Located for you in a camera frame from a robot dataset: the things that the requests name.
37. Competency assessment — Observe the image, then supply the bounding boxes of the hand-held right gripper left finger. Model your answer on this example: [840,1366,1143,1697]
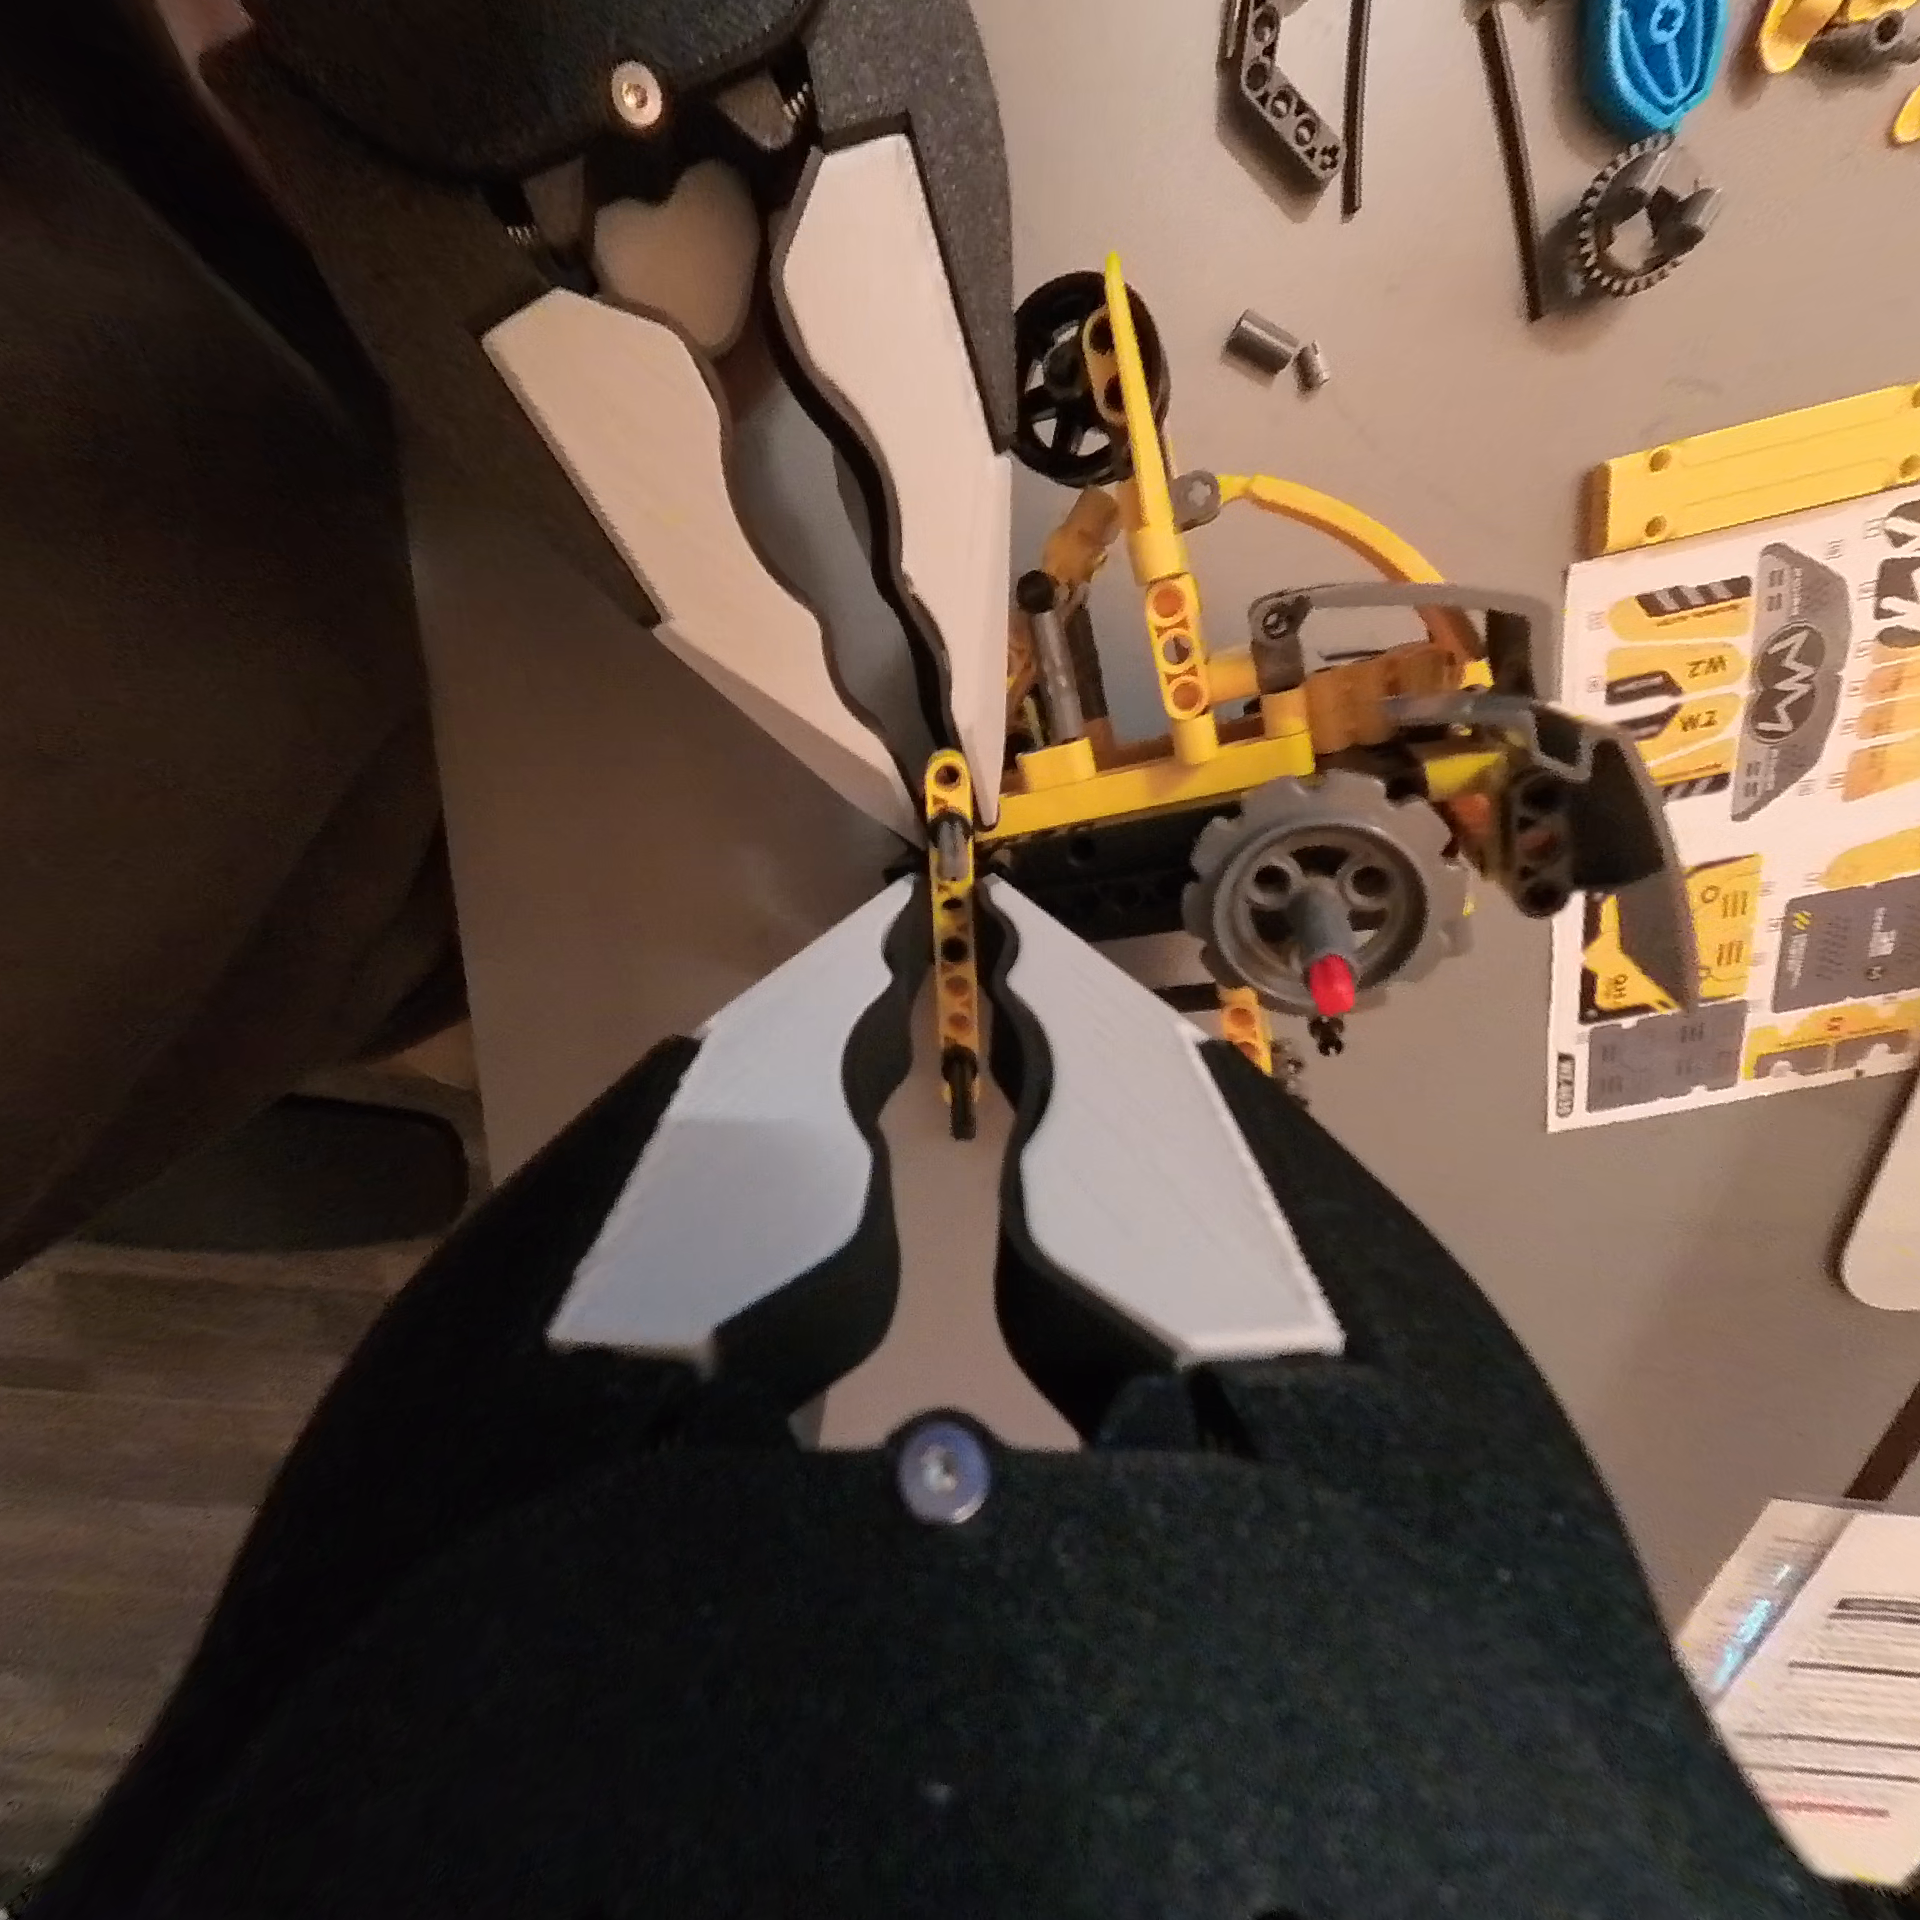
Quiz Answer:
[544,874,928,1376]

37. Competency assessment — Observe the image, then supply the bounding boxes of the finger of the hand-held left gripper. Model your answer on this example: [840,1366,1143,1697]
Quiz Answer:
[769,129,1020,827]
[480,286,939,846]

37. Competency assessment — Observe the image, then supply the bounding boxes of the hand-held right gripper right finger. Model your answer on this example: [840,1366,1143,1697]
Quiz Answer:
[976,874,1346,1370]

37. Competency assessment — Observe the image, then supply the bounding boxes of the yellow perforated beam with axle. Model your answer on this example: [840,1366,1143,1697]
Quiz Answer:
[922,748,992,1145]

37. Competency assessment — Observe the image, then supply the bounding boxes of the yellow building-brick toy vehicle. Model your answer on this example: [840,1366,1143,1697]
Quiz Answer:
[984,252,1706,1087]

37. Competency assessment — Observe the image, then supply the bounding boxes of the grey angled technic beam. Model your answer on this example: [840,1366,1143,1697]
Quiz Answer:
[1219,0,1346,192]

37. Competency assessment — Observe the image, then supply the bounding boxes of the person's brown pants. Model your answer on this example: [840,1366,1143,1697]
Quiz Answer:
[0,0,471,1278]

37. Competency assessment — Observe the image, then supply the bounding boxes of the black gear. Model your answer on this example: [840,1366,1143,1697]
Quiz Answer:
[1544,134,1721,313]

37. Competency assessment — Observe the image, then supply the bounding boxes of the yellow and grey sticker sheet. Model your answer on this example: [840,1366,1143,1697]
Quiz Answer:
[1546,488,1920,1134]

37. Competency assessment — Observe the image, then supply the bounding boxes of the blue brick separator tool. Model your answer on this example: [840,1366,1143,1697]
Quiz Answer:
[1579,0,1737,140]

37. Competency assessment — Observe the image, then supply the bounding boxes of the white printed paper sheet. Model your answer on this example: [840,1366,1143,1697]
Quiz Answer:
[1677,1498,1920,1888]

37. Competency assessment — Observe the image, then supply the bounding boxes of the long yellow panel piece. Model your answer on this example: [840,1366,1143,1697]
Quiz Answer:
[1585,383,1920,558]

